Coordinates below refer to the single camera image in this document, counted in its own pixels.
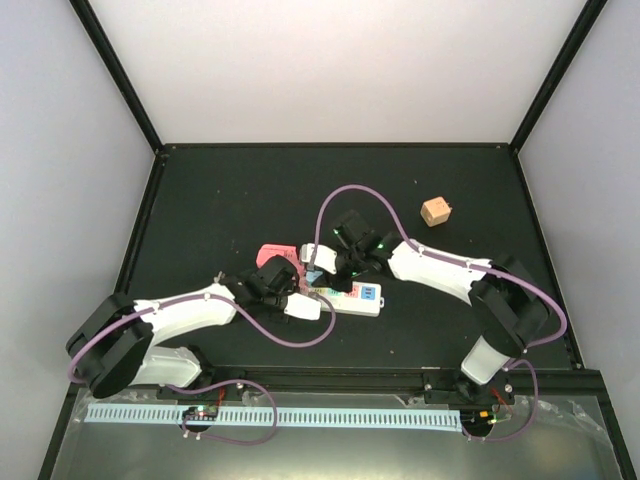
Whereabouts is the orange cube plug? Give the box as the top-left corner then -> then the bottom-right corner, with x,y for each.
420,196 -> 452,227

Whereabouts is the black aluminium frame rail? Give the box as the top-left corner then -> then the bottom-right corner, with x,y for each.
186,366 -> 604,403

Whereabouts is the pink extension socket adapter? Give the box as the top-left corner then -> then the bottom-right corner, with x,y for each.
256,244 -> 305,289

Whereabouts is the circuit board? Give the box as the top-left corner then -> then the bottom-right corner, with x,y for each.
460,410 -> 499,427
182,405 -> 219,421

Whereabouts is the light blue slotted cable duct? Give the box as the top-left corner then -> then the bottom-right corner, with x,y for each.
84,404 -> 462,433

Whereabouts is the left circuit board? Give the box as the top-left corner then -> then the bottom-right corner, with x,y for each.
182,405 -> 219,421

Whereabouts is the right circuit board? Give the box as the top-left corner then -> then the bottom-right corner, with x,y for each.
460,410 -> 499,427

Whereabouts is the white power strip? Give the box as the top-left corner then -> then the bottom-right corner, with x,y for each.
308,282 -> 384,317

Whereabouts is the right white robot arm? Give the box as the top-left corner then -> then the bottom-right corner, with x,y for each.
299,210 -> 551,403

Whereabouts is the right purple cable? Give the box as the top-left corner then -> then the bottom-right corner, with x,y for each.
315,184 -> 568,443

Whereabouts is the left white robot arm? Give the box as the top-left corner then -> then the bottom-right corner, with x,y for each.
66,256 -> 322,399

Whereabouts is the blue cube plug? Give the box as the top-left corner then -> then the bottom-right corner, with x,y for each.
305,270 -> 323,286

